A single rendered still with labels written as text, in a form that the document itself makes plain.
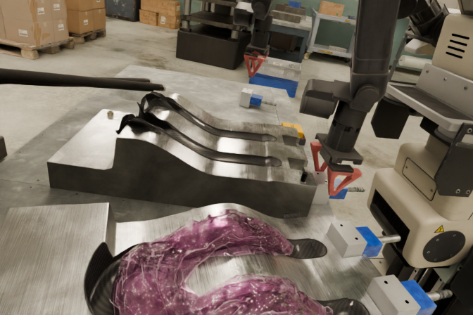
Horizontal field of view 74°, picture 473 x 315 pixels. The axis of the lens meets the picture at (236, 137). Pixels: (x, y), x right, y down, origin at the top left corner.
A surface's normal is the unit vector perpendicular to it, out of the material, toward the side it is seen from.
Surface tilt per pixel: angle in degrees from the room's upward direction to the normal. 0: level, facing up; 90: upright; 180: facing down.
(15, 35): 90
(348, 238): 0
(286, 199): 90
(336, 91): 22
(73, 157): 0
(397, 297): 0
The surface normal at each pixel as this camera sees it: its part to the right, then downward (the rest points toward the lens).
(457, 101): -0.98, -0.08
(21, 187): 0.16, -0.88
